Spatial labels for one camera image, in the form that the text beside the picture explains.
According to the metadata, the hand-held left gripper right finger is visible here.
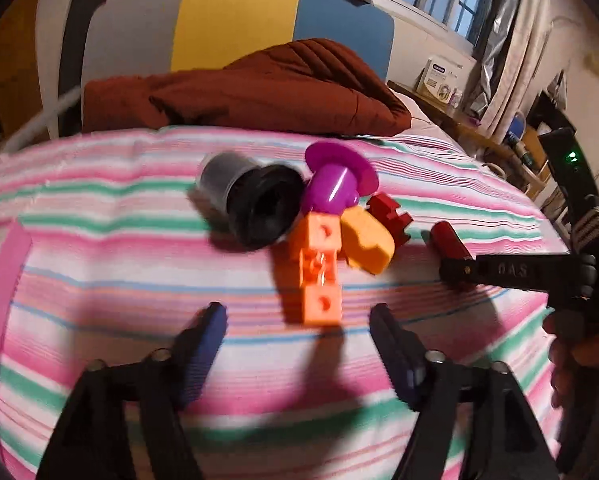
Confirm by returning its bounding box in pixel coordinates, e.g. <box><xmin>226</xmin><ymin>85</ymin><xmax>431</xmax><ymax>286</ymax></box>
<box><xmin>369</xmin><ymin>304</ymin><xmax>560</xmax><ymax>480</ymax></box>

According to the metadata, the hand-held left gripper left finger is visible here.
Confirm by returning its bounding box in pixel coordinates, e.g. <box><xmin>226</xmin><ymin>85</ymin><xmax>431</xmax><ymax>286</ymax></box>
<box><xmin>36</xmin><ymin>302</ymin><xmax>228</xmax><ymax>480</ymax></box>

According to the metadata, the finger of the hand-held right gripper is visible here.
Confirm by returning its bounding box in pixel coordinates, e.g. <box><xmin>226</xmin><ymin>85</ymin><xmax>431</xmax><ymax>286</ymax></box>
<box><xmin>439</xmin><ymin>255</ymin><xmax>580</xmax><ymax>291</ymax></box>

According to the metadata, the red toy cylinder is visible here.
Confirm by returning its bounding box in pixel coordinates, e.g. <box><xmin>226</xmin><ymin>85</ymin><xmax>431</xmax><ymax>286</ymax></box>
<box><xmin>431</xmin><ymin>221</ymin><xmax>475</xmax><ymax>288</ymax></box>

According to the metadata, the orange toy block chain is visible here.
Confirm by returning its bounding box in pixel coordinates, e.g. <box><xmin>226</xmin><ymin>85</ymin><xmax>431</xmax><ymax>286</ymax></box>
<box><xmin>288</xmin><ymin>211</ymin><xmax>343</xmax><ymax>326</ymax></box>

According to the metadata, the red toy gear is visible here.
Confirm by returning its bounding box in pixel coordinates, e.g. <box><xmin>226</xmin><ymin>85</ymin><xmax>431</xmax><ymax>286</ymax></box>
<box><xmin>367</xmin><ymin>193</ymin><xmax>414</xmax><ymax>248</ymax></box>

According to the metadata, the grey black toy cup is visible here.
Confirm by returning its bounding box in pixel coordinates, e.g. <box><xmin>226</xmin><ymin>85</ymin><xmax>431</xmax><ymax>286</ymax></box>
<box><xmin>198</xmin><ymin>152</ymin><xmax>306</xmax><ymax>251</ymax></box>

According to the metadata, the person's right hand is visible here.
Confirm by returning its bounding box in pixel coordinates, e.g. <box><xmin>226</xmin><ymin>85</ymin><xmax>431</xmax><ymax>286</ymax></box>
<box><xmin>543</xmin><ymin>310</ymin><xmax>576</xmax><ymax>411</ymax></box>

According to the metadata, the pink green striped blanket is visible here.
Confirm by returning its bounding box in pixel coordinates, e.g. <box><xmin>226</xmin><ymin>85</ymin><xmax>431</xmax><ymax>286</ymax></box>
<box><xmin>0</xmin><ymin>125</ymin><xmax>575</xmax><ymax>480</ymax></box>

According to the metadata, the yellow orange toy wedge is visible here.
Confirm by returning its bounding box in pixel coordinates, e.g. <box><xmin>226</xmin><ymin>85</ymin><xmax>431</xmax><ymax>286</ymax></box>
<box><xmin>340</xmin><ymin>207</ymin><xmax>396</xmax><ymax>276</ymax></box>

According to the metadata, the wooden side shelf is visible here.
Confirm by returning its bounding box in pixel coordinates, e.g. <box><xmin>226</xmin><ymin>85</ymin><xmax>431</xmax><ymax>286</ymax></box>
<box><xmin>388</xmin><ymin>80</ymin><xmax>550</xmax><ymax>201</ymax></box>

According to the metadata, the blue round object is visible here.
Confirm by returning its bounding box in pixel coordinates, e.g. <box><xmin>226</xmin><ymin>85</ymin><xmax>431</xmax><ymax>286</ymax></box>
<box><xmin>504</xmin><ymin>114</ymin><xmax>527</xmax><ymax>143</ymax></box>

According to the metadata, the pale pink sheet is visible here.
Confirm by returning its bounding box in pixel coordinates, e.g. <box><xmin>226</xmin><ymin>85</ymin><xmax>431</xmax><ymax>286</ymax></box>
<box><xmin>407</xmin><ymin>100</ymin><xmax>460</xmax><ymax>143</ymax></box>

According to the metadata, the purple mushroom toy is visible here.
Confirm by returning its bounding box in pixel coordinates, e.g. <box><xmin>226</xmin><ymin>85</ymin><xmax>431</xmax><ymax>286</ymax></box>
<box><xmin>299</xmin><ymin>141</ymin><xmax>380</xmax><ymax>217</ymax></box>

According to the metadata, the white cardboard box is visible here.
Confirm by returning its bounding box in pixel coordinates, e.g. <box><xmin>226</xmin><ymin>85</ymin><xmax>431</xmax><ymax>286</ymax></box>
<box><xmin>417</xmin><ymin>56</ymin><xmax>463</xmax><ymax>106</ymax></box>

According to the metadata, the silver grey curtain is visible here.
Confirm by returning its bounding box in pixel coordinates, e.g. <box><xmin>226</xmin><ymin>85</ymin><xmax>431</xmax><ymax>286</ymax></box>
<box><xmin>467</xmin><ymin>0</ymin><xmax>580</xmax><ymax>141</ymax></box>

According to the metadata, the brown quilted duvet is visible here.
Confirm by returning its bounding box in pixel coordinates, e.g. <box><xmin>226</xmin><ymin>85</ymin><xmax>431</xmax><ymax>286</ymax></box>
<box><xmin>82</xmin><ymin>37</ymin><xmax>413</xmax><ymax>137</ymax></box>

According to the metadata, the grey yellow blue headboard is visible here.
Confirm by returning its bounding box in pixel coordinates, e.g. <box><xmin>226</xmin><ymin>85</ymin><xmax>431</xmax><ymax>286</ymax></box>
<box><xmin>82</xmin><ymin>0</ymin><xmax>396</xmax><ymax>83</ymax></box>

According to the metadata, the wooden wardrobe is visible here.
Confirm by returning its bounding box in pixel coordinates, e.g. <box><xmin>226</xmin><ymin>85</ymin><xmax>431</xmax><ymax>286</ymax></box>
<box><xmin>0</xmin><ymin>0</ymin><xmax>45</xmax><ymax>156</ymax></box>

